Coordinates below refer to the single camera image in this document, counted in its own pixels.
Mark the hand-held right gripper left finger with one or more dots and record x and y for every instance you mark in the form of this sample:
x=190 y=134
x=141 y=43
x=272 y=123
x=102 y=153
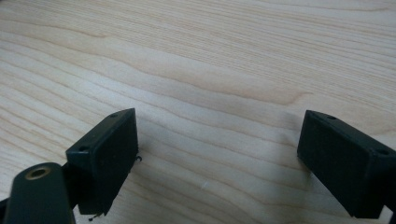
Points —
x=104 y=155

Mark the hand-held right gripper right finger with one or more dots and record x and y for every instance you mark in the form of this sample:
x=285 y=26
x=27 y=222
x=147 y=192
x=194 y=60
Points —
x=342 y=165

